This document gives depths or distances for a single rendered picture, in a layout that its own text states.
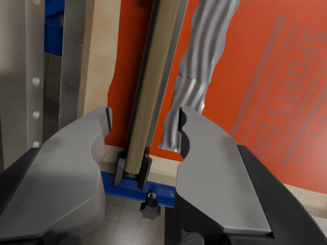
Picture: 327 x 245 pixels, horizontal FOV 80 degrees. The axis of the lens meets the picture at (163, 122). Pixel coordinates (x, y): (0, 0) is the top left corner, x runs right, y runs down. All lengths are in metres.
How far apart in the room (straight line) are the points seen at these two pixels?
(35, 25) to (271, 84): 0.45
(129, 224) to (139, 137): 1.83
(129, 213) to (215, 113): 1.69
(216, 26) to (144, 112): 0.21
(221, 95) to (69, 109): 0.32
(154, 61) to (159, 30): 0.04
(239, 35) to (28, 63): 0.38
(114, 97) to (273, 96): 0.35
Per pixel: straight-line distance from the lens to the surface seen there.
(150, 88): 0.32
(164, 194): 0.50
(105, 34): 0.44
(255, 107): 0.48
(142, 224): 2.13
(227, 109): 0.46
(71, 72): 0.43
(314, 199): 0.69
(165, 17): 0.32
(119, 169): 0.44
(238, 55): 0.44
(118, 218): 2.11
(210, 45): 0.42
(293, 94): 0.51
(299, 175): 0.62
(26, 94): 0.42
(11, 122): 0.46
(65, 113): 0.46
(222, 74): 0.44
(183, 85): 0.42
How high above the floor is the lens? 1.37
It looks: 68 degrees down
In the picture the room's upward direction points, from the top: 177 degrees counter-clockwise
